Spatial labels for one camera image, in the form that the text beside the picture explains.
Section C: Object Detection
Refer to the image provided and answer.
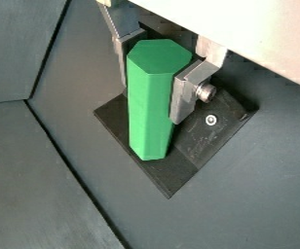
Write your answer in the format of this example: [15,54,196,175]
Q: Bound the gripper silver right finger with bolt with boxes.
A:
[170,36,227,125]

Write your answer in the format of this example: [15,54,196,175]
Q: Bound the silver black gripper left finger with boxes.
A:
[96,0,148,87]

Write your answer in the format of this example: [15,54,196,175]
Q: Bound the green hexagonal prism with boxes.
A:
[126,39,192,160]

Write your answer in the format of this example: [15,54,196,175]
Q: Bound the black curved cradle stand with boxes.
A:
[93,79,260,199]

